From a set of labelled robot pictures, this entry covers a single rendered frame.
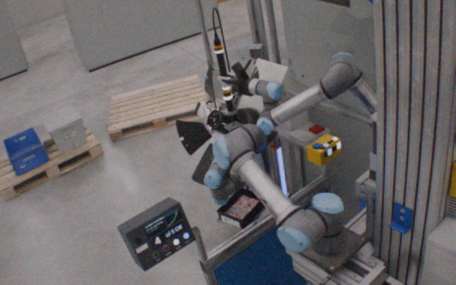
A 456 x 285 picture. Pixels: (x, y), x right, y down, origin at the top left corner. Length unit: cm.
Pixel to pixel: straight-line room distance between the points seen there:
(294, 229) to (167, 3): 654
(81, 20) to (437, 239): 665
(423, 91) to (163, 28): 675
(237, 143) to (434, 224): 77
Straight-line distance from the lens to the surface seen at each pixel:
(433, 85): 129
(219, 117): 233
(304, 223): 155
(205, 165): 236
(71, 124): 480
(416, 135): 139
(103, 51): 760
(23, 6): 1402
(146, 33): 773
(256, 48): 273
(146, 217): 175
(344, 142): 283
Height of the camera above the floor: 232
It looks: 30 degrees down
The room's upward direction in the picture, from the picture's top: 11 degrees counter-clockwise
